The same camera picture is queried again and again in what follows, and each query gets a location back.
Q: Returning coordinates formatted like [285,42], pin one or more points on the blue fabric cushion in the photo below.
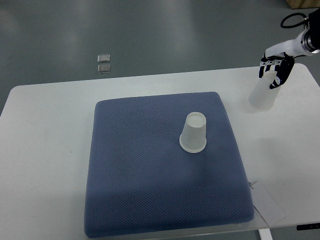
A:
[140,179]

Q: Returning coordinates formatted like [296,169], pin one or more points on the white paper cup on cushion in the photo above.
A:
[193,136]

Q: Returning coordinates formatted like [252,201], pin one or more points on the black table control panel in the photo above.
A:
[306,227]

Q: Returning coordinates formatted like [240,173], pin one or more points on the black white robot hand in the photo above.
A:
[282,57]

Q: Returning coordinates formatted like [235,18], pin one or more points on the white table leg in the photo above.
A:
[265,234]

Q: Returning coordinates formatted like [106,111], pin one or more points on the wooden furniture corner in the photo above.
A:
[303,4]

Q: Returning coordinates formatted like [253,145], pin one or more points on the white paper cup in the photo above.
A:
[193,136]
[262,98]

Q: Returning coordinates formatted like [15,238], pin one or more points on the white paper tag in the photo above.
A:
[265,204]

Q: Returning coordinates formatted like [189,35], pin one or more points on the upper metal floor plate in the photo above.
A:
[103,58]

